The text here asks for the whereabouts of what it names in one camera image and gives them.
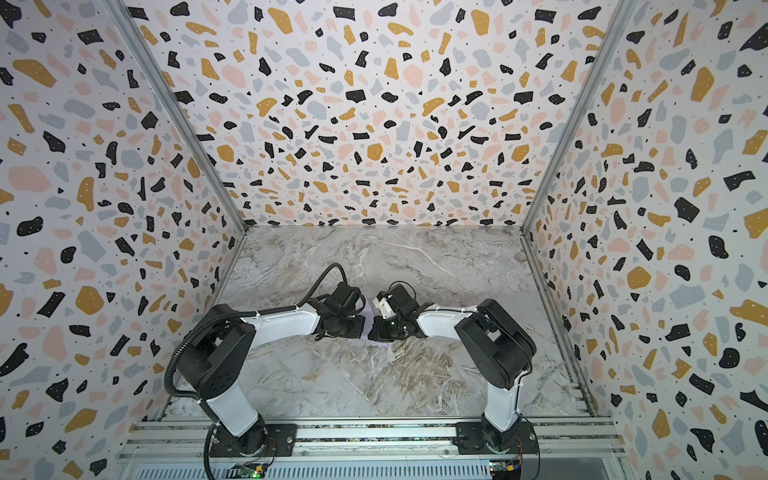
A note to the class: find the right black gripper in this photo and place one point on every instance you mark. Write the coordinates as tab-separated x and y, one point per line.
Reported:
387	327

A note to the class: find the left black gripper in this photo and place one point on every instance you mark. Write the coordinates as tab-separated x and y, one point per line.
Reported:
356	330

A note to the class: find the lilac square paper sheet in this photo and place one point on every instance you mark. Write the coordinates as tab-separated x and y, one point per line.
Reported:
363	312

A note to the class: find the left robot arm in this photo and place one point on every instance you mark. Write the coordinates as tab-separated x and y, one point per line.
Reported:
207	363

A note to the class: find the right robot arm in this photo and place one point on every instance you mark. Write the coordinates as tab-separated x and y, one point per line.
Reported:
499	347

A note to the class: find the right circuit board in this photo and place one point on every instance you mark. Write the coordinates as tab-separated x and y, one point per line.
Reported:
506	469

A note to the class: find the circuit board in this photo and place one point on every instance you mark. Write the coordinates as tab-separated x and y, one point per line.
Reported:
506	469
251	470

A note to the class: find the left circuit board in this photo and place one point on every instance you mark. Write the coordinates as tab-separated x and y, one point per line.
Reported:
251	470

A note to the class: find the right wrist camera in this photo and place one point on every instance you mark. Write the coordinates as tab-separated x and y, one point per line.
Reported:
382	306

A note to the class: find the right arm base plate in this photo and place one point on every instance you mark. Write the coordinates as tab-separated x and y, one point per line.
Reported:
476	438

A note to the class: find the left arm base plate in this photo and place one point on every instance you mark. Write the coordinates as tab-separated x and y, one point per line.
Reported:
263	441

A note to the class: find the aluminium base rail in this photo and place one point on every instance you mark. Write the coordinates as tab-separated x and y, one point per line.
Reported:
378	448

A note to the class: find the left aluminium corner post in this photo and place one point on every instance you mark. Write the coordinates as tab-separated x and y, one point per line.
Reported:
120	16

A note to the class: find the aluminium corner post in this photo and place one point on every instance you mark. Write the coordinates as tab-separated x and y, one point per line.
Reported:
120	16
616	26

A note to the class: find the right aluminium corner post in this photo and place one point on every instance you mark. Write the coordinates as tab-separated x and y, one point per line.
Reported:
616	26

